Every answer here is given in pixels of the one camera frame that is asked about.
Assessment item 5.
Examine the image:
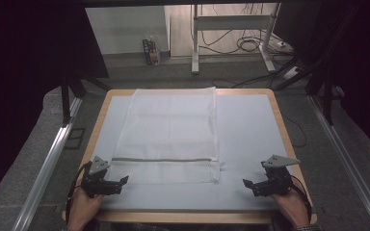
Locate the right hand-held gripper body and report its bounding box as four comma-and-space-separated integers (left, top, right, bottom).
251, 154, 302, 197

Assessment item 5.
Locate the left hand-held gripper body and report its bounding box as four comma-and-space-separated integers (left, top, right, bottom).
80, 155, 123, 199

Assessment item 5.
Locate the white mesh laundry bag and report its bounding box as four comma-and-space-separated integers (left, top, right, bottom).
107, 86, 226, 186

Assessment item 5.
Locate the person's left hand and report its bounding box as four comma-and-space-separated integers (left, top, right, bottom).
66, 187, 106, 231

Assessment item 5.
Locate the person's right hand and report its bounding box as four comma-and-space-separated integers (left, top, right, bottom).
271, 188, 311, 230

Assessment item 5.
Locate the light grey table mat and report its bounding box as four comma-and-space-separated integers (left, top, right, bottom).
91, 93, 292, 213

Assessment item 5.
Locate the black metal stand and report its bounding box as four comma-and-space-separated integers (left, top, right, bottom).
60, 75, 112, 127
273, 56, 335, 127

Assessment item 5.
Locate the white power strip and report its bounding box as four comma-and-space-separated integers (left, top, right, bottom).
282, 65, 304, 81

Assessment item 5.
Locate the blue carton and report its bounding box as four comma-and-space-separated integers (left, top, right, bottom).
142, 38, 161, 67

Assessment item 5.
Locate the black curtain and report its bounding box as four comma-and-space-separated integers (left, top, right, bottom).
0, 0, 110, 209
274, 0, 370, 162

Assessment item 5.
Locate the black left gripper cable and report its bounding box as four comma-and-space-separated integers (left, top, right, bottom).
65, 161, 93, 224

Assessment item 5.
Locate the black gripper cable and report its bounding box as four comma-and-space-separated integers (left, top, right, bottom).
65, 161, 93, 224
289, 174, 313, 224

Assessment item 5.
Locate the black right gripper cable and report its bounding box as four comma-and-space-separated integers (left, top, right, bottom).
289, 174, 313, 224

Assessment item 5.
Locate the aluminium floor rail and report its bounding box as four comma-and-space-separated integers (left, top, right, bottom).
12, 96, 84, 231
306, 94, 370, 231

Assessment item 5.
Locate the thin black floor cable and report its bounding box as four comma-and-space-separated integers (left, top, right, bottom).
281, 113, 308, 149

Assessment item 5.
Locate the tangle of black cables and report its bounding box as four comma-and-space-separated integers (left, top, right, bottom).
198, 3, 295, 56

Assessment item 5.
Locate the white metal desk frame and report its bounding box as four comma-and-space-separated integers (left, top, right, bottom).
191, 3, 282, 75

